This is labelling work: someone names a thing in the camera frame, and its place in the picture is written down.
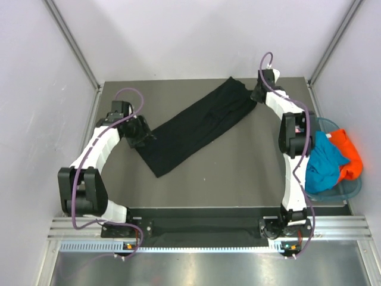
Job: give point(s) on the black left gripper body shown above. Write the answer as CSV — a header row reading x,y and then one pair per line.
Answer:
x,y
136,133

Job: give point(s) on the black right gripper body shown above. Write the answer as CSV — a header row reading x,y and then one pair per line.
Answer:
x,y
255,95

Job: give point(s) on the black t shirt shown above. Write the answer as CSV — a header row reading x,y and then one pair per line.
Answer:
x,y
197,126

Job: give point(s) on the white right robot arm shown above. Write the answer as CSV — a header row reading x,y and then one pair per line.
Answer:
x,y
296,141

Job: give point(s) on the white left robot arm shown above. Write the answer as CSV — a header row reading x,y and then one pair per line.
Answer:
x,y
82,190

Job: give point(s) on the blue t shirt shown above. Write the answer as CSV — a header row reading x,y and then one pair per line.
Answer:
x,y
323,168

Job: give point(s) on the orange t shirt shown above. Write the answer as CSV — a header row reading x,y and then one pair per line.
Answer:
x,y
353,169

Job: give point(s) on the teal laundry basket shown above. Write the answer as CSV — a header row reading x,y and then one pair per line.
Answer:
x,y
343,190

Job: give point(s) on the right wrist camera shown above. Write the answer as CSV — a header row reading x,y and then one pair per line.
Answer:
x,y
268,77

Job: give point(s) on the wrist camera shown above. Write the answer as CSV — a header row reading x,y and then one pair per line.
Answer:
x,y
121,108
268,77

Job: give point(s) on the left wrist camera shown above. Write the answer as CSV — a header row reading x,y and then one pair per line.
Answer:
x,y
121,108

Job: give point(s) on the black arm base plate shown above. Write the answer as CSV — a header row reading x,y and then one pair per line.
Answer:
x,y
214,227

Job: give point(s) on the aluminium frame rail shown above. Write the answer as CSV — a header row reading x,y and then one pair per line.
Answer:
x,y
326,228

